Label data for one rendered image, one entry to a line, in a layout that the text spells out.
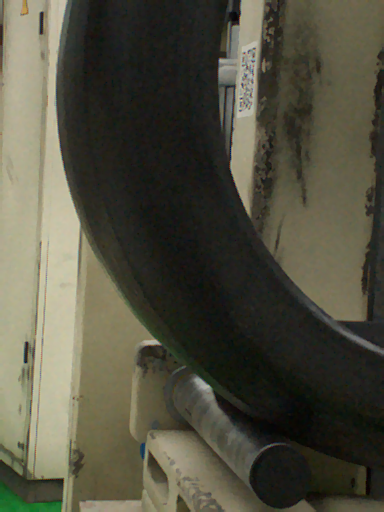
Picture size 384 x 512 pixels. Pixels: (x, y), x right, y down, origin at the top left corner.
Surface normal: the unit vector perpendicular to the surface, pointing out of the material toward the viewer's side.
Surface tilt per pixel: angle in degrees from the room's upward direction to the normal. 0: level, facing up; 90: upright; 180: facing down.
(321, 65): 90
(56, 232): 90
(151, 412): 90
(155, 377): 90
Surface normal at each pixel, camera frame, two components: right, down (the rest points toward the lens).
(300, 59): 0.18, 0.06
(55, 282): 0.40, 0.07
